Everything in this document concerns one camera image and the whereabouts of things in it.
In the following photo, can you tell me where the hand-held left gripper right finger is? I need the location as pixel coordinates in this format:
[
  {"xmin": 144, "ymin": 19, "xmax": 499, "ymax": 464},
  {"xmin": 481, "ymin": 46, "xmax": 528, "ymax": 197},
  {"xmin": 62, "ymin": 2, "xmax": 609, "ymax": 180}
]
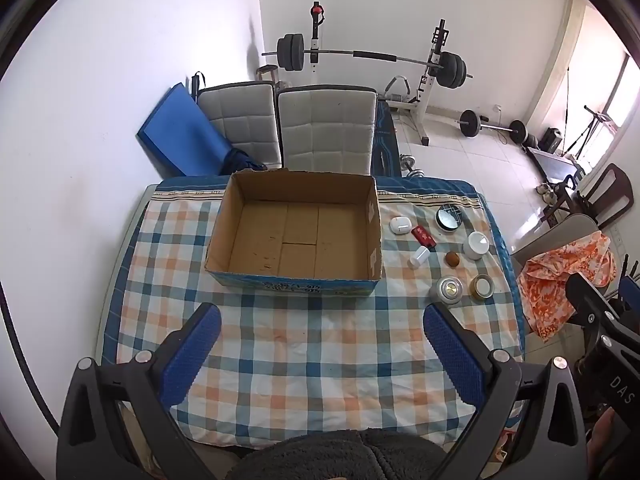
[{"xmin": 422, "ymin": 302, "xmax": 588, "ymax": 480}]

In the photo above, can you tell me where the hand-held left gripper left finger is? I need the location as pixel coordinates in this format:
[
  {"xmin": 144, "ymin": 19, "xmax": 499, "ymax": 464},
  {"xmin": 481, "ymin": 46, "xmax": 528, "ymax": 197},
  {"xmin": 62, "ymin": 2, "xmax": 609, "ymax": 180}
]
[{"xmin": 56, "ymin": 302, "xmax": 223, "ymax": 480}]

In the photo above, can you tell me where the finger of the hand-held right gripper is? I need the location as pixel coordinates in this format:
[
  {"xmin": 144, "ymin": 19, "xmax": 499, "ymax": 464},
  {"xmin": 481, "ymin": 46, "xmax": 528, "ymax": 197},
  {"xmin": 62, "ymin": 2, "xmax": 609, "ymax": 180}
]
[{"xmin": 565, "ymin": 272, "xmax": 621, "ymax": 334}]

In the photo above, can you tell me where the silver round tin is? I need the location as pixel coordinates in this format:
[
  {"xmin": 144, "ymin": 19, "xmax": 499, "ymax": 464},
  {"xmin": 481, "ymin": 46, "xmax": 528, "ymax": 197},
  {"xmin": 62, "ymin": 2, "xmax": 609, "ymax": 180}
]
[{"xmin": 434, "ymin": 276, "xmax": 463, "ymax": 305}]

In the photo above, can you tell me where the gold rimmed jar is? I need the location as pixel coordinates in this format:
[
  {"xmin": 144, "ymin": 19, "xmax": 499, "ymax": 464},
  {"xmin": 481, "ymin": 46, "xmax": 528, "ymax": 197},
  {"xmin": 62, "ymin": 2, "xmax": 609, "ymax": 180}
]
[{"xmin": 469, "ymin": 274, "xmax": 495, "ymax": 301}]

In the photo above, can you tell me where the white round jar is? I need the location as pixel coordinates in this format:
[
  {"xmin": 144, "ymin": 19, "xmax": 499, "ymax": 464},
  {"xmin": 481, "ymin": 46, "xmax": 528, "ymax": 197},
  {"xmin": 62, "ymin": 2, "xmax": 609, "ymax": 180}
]
[{"xmin": 462, "ymin": 232, "xmax": 490, "ymax": 260}]

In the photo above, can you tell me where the black round tin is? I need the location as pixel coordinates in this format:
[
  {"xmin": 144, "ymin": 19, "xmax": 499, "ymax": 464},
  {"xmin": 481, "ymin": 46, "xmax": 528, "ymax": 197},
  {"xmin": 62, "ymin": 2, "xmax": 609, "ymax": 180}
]
[{"xmin": 435, "ymin": 205, "xmax": 463, "ymax": 233}]

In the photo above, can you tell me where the brown cardboard box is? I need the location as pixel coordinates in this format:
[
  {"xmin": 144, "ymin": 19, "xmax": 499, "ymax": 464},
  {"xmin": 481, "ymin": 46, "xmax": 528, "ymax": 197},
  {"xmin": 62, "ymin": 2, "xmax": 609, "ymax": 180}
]
[{"xmin": 205, "ymin": 169, "xmax": 385, "ymax": 297}]

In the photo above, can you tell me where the person's right hand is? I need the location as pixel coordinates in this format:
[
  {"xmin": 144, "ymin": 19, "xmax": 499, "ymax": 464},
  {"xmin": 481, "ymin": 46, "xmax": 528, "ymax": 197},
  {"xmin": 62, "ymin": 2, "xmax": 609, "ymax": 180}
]
[{"xmin": 587, "ymin": 407, "xmax": 621, "ymax": 480}]

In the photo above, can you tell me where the orange floral cloth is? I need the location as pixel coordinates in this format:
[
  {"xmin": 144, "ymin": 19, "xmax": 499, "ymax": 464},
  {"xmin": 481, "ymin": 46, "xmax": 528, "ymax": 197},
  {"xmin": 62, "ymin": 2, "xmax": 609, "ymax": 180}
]
[{"xmin": 517, "ymin": 230, "xmax": 618, "ymax": 343}]

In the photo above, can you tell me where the beige chair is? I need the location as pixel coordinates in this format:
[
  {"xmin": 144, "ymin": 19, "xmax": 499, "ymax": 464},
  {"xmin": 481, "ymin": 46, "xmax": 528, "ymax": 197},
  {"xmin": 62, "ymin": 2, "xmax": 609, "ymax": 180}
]
[{"xmin": 510, "ymin": 214, "xmax": 601, "ymax": 271}]

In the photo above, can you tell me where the brown wooden chair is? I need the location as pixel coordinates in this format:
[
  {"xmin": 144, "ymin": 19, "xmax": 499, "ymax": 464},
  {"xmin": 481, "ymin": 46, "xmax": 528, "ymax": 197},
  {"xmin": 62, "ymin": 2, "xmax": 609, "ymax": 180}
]
[{"xmin": 542, "ymin": 162, "xmax": 633, "ymax": 231}]

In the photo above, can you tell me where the checkered tablecloth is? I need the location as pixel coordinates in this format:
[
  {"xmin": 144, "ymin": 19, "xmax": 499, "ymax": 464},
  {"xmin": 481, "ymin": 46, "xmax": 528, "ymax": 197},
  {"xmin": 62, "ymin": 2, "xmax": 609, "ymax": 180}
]
[{"xmin": 102, "ymin": 176, "xmax": 526, "ymax": 448}]

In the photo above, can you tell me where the black low bench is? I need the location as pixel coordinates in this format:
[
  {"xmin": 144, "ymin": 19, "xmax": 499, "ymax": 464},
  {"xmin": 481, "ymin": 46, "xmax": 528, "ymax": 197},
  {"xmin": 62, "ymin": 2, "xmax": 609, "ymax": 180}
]
[{"xmin": 525, "ymin": 145, "xmax": 583, "ymax": 186}]

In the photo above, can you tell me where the dark fleece clothing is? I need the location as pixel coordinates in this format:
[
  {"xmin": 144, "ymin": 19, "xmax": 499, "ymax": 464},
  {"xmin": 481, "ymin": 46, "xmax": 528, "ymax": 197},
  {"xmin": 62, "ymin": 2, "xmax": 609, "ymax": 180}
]
[{"xmin": 225, "ymin": 429, "xmax": 446, "ymax": 480}]

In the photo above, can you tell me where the black tripod stand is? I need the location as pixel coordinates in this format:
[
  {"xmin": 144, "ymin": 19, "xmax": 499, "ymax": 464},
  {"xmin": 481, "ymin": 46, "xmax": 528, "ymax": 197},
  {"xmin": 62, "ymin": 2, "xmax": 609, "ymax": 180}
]
[{"xmin": 562, "ymin": 105, "xmax": 621, "ymax": 161}]

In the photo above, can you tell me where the dark blue cloth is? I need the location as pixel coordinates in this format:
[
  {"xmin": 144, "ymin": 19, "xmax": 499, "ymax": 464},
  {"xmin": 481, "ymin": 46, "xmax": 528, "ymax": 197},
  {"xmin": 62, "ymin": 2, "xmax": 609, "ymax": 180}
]
[{"xmin": 222, "ymin": 146, "xmax": 268, "ymax": 175}]

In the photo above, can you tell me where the short black barbell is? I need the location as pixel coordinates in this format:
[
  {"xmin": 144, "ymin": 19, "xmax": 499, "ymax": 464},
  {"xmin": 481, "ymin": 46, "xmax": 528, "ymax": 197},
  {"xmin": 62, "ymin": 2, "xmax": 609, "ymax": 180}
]
[{"xmin": 457, "ymin": 109, "xmax": 528, "ymax": 143}]

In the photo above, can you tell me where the blue foam mat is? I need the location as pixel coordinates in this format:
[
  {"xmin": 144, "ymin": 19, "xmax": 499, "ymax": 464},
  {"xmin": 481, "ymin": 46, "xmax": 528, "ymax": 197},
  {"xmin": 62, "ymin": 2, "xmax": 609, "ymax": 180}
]
[{"xmin": 137, "ymin": 82, "xmax": 236, "ymax": 178}]

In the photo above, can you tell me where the grey padded chair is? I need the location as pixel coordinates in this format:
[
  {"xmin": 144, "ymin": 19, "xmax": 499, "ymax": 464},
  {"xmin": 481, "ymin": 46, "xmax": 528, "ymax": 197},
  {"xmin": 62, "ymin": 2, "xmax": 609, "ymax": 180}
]
[
  {"xmin": 197, "ymin": 81, "xmax": 281, "ymax": 171},
  {"xmin": 276, "ymin": 85, "xmax": 378, "ymax": 177}
]

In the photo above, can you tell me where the white barbell rack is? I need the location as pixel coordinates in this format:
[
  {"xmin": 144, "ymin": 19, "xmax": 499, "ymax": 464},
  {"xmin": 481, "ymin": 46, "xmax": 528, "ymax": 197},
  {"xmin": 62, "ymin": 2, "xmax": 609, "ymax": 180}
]
[{"xmin": 307, "ymin": 2, "xmax": 448, "ymax": 148}]

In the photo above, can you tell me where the grey curved bar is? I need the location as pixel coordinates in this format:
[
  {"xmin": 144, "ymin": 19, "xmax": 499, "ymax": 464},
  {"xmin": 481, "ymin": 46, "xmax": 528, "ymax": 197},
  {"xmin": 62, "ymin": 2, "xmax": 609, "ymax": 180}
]
[{"xmin": 385, "ymin": 76, "xmax": 413, "ymax": 103}]

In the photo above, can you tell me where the black plate barbell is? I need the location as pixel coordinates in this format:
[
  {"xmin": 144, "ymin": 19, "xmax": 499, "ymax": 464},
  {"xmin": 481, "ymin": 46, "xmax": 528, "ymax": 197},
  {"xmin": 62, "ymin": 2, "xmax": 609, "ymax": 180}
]
[{"xmin": 262, "ymin": 34, "xmax": 473, "ymax": 90}]

